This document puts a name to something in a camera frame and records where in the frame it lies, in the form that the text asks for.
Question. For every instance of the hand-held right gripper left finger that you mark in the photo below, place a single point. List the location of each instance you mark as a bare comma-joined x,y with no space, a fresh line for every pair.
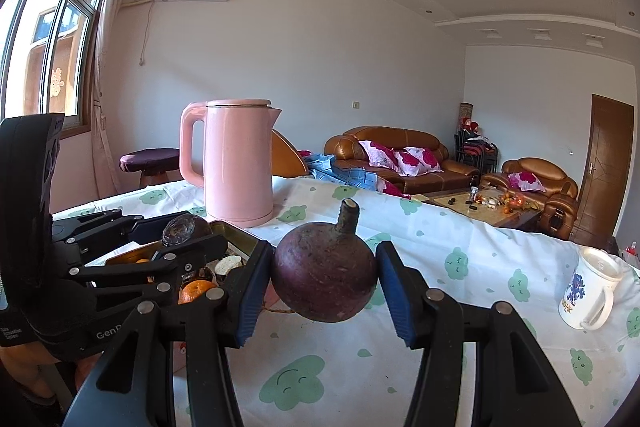
250,302

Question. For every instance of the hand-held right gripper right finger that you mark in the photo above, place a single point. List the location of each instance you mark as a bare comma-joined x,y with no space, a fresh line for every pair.
395,297

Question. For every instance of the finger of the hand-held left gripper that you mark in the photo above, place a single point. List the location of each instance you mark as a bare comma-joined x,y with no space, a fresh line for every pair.
100,227
200,249

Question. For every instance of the cut taro piece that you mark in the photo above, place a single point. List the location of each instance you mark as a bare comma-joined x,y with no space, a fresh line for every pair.
229,264

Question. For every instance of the gold metal tin box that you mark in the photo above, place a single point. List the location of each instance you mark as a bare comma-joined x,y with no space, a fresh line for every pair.
232,232

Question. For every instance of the large rough orange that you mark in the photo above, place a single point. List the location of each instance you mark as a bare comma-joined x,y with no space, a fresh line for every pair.
196,291

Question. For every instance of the purple round radish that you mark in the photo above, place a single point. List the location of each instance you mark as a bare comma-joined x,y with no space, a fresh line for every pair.
324,279

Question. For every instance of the white tablecloth with green clouds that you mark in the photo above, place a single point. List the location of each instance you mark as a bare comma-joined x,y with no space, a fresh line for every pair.
440,227

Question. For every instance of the maroon padded stool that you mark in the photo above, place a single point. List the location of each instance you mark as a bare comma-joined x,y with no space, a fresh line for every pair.
150,159

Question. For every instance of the pink electric kettle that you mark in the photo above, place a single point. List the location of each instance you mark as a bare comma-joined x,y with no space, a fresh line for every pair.
235,167

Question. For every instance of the wooden coffee table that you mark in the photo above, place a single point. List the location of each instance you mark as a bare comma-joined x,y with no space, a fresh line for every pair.
450,201

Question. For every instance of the blue checked cloth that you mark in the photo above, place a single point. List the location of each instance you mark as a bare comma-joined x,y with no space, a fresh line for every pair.
360,179

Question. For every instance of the pale pink curtain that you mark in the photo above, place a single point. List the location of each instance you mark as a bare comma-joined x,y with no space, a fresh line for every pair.
107,82

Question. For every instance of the wooden chair back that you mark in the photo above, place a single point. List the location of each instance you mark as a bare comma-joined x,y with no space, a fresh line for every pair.
290,157

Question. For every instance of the small dark bottle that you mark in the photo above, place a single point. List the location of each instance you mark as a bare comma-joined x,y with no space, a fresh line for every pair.
473,193

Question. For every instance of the pink floral pillow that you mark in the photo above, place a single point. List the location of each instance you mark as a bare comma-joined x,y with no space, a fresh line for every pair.
525,182
420,159
382,154

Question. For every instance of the brown leather sofa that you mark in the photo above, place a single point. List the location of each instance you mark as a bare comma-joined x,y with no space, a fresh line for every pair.
400,137

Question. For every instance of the window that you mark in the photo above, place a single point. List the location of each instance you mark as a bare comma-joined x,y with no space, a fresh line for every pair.
30,27

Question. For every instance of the stacked dark chairs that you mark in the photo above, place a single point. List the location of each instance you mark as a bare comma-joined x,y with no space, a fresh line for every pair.
472,152

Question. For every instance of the red stuffed toy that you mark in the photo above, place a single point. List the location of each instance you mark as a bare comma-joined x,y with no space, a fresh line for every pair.
470,125

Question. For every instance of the white mug with blue print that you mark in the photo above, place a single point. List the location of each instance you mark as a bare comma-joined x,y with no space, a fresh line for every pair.
585,297

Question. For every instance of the white air conditioner pipe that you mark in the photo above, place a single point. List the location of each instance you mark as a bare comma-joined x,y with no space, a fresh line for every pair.
147,32

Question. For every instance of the brown leather armchair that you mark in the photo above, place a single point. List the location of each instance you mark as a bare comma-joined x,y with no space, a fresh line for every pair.
535,164

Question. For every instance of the tall patterned tube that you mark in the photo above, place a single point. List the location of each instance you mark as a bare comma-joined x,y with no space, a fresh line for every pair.
466,111

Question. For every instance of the brown wooden door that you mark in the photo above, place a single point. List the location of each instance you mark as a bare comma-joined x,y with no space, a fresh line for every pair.
605,172

